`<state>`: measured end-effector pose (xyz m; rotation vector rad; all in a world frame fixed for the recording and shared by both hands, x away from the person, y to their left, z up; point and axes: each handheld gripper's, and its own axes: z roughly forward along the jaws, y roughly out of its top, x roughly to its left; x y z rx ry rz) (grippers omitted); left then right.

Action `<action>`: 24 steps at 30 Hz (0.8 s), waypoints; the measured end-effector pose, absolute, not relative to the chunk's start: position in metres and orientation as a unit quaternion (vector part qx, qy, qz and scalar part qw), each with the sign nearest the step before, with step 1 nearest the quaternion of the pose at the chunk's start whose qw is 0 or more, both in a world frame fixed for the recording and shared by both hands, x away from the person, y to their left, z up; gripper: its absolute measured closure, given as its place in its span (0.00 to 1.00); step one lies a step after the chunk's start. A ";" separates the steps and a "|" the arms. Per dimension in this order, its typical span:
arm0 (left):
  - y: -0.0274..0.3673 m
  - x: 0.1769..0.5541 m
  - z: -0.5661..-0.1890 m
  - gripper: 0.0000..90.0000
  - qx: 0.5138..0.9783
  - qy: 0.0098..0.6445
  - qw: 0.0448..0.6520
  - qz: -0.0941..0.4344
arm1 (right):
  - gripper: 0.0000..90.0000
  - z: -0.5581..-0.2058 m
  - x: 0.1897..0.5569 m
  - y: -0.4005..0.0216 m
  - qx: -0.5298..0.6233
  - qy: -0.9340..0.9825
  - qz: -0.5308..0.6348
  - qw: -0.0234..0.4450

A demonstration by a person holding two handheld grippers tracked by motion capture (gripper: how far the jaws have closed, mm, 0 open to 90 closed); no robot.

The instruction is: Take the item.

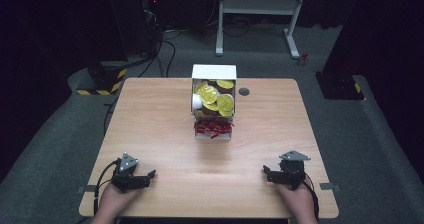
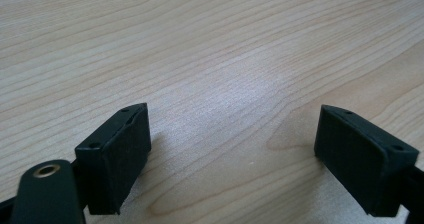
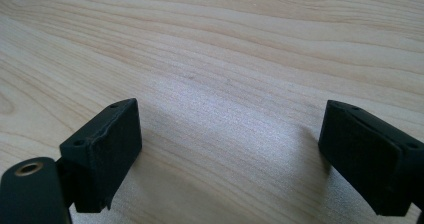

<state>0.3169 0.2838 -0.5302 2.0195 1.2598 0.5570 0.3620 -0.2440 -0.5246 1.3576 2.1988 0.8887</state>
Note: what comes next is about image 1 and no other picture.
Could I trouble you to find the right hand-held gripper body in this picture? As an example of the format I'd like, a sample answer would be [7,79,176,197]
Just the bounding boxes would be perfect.
[278,149,312,190]

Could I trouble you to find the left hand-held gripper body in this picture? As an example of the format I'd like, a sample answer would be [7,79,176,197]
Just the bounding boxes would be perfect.
[110,152,145,194]

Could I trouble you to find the person's right hand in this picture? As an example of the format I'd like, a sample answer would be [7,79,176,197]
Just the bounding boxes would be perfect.
[272,181,319,224]

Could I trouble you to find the person's left hand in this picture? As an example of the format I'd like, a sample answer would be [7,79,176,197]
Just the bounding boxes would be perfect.
[90,183,142,224]

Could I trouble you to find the grey tape strip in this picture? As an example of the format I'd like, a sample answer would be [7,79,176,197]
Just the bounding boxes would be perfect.
[318,182,342,192]
[77,184,98,195]

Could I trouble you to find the small box of red shreds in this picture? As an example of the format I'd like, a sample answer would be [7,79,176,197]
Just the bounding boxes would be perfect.
[193,115,235,142]

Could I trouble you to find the white capsule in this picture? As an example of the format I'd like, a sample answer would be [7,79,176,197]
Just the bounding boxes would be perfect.
[191,93,204,110]

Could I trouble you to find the pile of gold-lidded capsules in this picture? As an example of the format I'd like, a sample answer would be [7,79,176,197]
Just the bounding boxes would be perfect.
[193,79,236,118]

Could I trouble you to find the black yellow striped stand base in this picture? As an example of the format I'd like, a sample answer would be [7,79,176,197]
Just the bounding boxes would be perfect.
[76,61,128,97]

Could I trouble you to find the black stand base yellow mark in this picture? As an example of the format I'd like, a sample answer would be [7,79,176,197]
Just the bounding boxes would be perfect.
[314,70,366,101]

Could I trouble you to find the small red clip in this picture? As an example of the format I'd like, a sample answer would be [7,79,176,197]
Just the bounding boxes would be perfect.
[297,52,310,67]

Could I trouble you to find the white cardboard box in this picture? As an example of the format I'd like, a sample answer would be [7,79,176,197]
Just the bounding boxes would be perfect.
[190,63,238,119]

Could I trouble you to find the dark equipment rack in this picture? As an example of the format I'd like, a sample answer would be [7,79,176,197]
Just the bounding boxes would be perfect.
[138,0,165,55]

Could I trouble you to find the white metal stand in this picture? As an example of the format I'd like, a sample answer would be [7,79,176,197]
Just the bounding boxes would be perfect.
[215,0,310,60]

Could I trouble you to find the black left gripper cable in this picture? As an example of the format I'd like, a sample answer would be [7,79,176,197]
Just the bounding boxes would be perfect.
[93,159,122,216]

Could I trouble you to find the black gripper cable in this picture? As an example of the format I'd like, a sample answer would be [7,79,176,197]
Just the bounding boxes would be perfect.
[301,171,320,222]
[93,159,122,216]

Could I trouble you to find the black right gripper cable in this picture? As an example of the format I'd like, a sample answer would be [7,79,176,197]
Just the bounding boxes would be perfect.
[301,171,320,222]

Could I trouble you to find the black floor cables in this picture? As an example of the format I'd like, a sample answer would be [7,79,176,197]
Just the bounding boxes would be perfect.
[103,13,188,135]

